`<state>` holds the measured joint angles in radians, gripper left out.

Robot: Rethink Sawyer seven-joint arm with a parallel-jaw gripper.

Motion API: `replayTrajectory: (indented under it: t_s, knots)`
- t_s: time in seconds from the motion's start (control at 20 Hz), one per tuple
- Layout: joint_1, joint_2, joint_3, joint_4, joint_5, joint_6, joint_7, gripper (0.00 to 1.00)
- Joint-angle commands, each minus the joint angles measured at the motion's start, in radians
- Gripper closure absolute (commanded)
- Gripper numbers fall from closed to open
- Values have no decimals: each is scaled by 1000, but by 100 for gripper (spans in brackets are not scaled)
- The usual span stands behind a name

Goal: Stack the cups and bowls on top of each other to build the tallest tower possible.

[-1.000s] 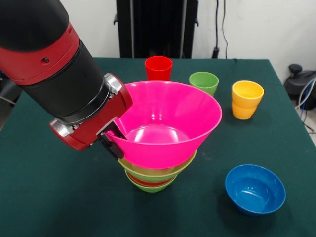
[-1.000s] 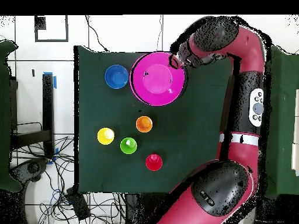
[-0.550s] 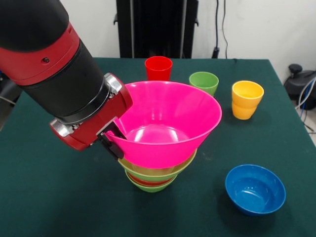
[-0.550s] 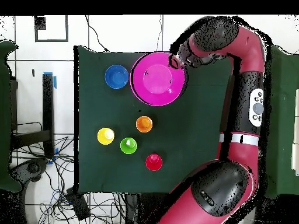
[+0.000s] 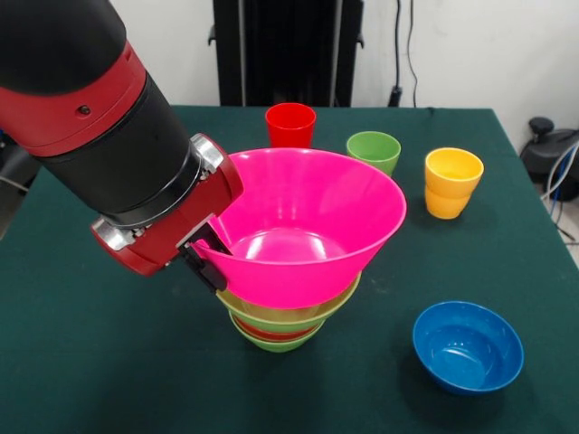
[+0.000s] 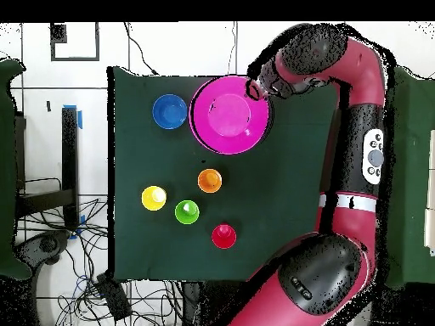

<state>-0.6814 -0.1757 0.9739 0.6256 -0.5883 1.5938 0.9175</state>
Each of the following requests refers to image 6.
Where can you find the yellow cup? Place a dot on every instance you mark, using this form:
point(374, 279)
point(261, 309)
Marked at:
point(153, 198)

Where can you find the large pink bowl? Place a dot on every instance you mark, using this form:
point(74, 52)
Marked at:
point(229, 115)

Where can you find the blue tape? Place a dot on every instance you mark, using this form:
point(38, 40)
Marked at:
point(80, 119)

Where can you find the green-clothed side table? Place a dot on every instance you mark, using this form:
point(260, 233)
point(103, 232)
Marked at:
point(6, 169)
point(414, 152)

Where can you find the orange cup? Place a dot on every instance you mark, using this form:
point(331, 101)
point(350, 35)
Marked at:
point(209, 180)

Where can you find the black post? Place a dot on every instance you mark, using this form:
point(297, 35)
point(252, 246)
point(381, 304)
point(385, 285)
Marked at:
point(69, 152)

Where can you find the black wheeled base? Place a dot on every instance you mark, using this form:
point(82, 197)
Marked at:
point(49, 244)

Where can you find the blue bowl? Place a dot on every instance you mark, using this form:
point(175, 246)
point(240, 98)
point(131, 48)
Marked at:
point(170, 111)

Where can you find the red cup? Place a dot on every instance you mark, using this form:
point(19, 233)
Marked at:
point(223, 236)

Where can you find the black power strip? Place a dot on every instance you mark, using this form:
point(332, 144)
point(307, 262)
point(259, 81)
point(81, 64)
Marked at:
point(114, 297)

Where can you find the green cup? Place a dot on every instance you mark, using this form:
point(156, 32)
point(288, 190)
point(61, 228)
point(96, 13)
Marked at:
point(187, 212)

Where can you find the white board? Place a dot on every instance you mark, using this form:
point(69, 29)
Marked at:
point(431, 190)

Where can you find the black square frame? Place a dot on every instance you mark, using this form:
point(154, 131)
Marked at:
point(58, 34)

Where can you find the dark green tablecloth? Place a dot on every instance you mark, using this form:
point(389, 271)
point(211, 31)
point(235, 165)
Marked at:
point(153, 152)

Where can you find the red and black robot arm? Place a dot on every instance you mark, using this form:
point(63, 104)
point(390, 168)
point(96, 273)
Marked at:
point(360, 85)

